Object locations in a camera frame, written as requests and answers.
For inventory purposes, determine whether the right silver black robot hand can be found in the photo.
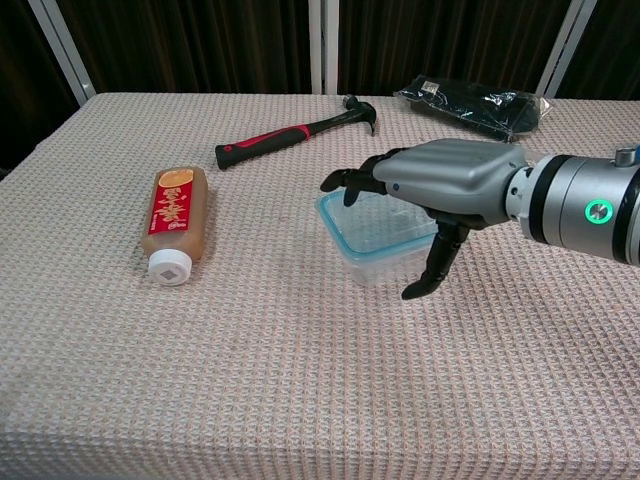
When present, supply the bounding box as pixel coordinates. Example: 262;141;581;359
319;138;531;301

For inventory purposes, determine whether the blue container lid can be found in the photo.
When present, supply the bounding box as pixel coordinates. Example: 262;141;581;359
313;190;441;264

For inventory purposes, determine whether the clear plastic container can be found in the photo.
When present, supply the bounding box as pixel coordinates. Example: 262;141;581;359
342;243;437;289

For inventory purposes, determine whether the black item in plastic bag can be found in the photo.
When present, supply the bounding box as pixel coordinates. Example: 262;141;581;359
392;74;551;144

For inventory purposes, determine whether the black red claw hammer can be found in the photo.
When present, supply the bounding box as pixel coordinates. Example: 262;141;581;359
214;94;377;172

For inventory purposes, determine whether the beige waffle weave tablecloth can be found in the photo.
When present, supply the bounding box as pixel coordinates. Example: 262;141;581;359
0;92;640;480

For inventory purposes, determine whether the brown sauce bottle red label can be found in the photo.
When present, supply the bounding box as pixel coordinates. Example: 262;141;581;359
139;165;209;287

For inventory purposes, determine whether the black pleated curtain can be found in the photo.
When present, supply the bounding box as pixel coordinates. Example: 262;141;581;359
0;0;640;171

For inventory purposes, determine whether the white metal frame post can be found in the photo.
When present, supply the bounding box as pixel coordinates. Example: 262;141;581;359
308;0;340;96
534;0;599;99
27;0;96;106

